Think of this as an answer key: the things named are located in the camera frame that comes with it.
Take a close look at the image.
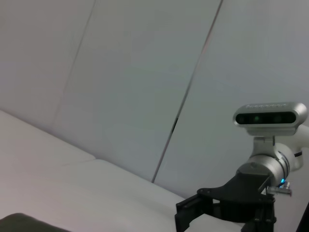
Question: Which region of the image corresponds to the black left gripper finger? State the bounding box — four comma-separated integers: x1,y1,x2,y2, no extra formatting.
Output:
296,200,309,232

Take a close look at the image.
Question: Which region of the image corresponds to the dark green shirt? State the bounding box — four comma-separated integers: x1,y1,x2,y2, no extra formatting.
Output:
0,212,71,232

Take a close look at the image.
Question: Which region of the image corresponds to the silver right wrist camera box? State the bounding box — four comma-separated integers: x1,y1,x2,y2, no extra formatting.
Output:
232,101,308,158

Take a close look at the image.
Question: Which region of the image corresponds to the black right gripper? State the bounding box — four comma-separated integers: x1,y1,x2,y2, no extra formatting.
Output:
175,171,277,232

